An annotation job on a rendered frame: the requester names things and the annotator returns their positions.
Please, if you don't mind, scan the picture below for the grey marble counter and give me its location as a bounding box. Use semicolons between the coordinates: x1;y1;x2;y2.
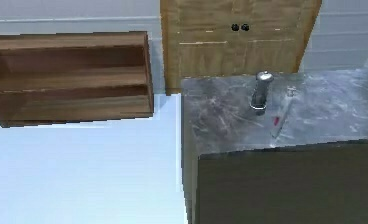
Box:
180;68;368;224

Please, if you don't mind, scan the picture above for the brown wooden shelf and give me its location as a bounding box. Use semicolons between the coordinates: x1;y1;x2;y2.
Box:
0;31;155;129

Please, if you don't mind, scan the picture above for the silver pepper mill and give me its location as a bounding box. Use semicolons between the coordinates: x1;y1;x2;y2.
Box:
249;70;275;116

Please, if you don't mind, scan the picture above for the light wooden cupboard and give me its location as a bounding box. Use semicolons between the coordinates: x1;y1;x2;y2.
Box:
159;0;323;96

